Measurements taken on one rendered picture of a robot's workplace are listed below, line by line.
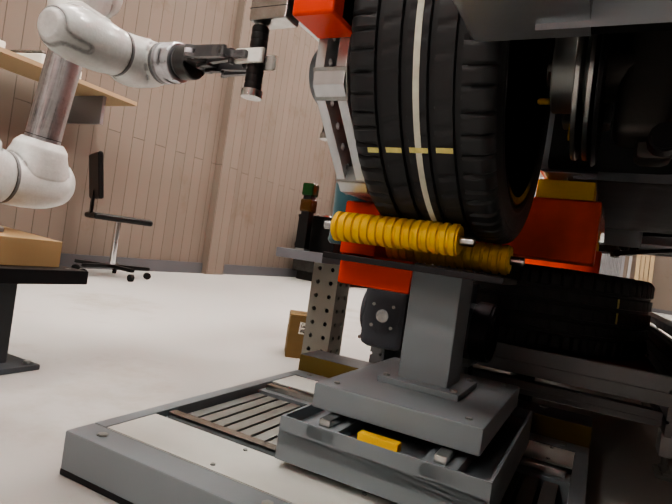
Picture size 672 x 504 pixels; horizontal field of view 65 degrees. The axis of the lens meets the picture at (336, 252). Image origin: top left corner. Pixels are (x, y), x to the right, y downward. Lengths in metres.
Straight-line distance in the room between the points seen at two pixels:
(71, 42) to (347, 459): 0.94
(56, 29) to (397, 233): 0.76
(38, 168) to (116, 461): 1.03
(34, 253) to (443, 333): 1.15
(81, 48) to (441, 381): 0.96
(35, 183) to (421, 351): 1.24
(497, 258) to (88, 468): 0.81
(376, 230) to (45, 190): 1.13
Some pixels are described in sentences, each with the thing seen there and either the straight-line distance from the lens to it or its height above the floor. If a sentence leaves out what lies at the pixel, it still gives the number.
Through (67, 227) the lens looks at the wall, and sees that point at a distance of 4.97.
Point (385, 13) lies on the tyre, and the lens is 0.86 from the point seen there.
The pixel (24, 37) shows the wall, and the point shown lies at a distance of 4.82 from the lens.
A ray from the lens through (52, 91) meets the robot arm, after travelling 1.82.
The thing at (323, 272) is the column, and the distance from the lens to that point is 1.81.
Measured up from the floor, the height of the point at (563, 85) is 0.80.
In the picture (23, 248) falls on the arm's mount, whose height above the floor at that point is 0.35.
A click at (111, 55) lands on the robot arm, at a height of 0.80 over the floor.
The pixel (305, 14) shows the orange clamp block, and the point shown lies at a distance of 0.89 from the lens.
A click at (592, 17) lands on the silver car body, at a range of 0.66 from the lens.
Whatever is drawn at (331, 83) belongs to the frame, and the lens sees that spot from 0.93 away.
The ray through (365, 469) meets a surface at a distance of 0.90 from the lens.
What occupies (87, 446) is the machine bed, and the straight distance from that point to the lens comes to 1.05.
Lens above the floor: 0.46
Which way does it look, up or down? level
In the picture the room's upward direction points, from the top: 8 degrees clockwise
